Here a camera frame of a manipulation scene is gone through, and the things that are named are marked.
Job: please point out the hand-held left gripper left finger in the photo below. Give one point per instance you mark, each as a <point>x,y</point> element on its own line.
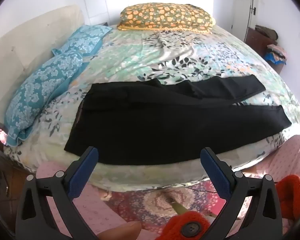
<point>83,172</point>

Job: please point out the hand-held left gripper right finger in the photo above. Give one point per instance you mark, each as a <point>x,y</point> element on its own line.
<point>215,172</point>

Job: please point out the black pants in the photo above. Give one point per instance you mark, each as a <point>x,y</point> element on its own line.
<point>152,120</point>

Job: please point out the person's left hand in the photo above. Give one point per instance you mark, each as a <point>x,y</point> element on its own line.
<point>122,231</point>

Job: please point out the pink dotted cloth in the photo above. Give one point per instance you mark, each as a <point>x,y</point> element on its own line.
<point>95,210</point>

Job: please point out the pink floral rug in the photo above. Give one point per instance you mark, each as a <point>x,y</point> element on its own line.
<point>150,205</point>

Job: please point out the brown wooden nightstand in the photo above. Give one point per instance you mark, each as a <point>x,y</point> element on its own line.
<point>10,180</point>

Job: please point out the smartphone with lit screen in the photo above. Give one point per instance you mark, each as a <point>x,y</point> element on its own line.
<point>0,133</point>

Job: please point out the large teal floral pillow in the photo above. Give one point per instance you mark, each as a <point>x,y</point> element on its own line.
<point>40,90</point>

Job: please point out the floral bedspread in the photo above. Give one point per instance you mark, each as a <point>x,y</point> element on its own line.
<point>165,52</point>

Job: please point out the small teal floral pillow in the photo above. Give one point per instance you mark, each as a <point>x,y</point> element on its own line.
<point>86,37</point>

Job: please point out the brown wooden cabinet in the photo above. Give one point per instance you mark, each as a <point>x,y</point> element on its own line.
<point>256,43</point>

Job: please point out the pile of pink clothes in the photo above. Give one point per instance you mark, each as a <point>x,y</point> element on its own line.
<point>278,52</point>

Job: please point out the olive folded clothes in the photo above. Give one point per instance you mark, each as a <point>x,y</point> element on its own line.
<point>266,32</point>

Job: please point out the white door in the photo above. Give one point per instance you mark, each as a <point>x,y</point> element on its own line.
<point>241,12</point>

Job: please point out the olive orange-flowered pillow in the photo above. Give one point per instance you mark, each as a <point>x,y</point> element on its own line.
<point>165,15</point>

